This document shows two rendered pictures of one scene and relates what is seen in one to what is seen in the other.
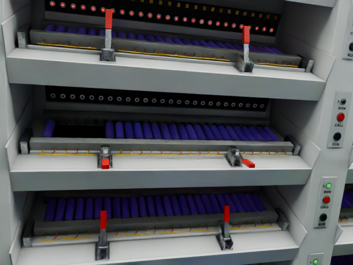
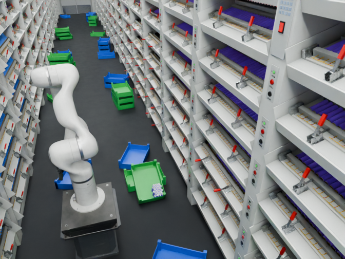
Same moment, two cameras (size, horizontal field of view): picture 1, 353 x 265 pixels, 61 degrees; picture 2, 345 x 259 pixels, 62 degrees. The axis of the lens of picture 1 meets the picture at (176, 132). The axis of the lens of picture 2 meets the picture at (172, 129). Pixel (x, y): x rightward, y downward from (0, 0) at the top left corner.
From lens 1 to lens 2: 1.53 m
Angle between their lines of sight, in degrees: 82
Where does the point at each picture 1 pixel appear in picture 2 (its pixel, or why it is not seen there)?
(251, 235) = (233, 225)
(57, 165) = (200, 153)
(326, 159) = (244, 220)
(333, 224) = (245, 252)
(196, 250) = (217, 208)
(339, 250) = not seen: outside the picture
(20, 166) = (196, 148)
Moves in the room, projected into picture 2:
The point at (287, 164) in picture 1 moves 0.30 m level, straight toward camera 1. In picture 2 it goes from (237, 208) to (178, 194)
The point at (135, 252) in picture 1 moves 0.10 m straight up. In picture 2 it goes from (209, 192) to (210, 179)
